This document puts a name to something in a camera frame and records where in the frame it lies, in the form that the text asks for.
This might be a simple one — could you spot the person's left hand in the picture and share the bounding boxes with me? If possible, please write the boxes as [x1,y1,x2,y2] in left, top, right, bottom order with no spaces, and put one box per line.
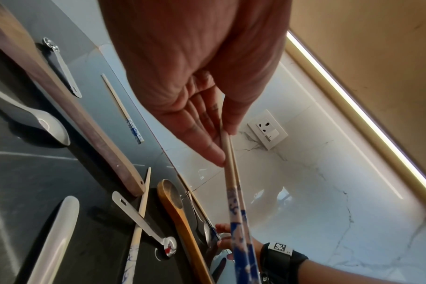
[96,0,292,168]

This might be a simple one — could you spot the person's right hand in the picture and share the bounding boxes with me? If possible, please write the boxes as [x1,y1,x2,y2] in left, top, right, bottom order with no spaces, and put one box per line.
[214,223,266,262]

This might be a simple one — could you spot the person's right forearm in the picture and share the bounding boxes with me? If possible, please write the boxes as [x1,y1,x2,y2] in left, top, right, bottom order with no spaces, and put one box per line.
[290,256,344,284]

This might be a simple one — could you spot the wooden spoon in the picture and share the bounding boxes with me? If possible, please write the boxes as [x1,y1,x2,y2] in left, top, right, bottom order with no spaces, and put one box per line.
[156,179,214,284]

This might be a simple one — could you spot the black wristband with tag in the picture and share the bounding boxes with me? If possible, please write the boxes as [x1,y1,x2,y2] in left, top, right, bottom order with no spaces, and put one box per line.
[259,241,309,284]

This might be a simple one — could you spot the metal measuring spoon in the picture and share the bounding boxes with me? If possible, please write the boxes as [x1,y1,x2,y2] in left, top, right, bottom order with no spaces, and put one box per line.
[111,191,178,257]
[42,37,82,98]

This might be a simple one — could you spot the white ceramic spoon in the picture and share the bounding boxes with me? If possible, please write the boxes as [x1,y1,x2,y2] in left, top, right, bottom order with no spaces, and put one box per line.
[0,82,71,146]
[26,195,80,284]

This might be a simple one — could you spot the LED light strip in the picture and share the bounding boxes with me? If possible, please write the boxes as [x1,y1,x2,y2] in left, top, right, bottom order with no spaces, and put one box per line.
[286,30,426,195]

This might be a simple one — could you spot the white wall socket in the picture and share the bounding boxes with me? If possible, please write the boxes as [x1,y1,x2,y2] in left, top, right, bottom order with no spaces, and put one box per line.
[247,109,289,151]

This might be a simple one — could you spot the wooden wall cabinet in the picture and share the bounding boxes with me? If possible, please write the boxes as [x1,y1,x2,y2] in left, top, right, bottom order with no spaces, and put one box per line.
[288,0,426,178]

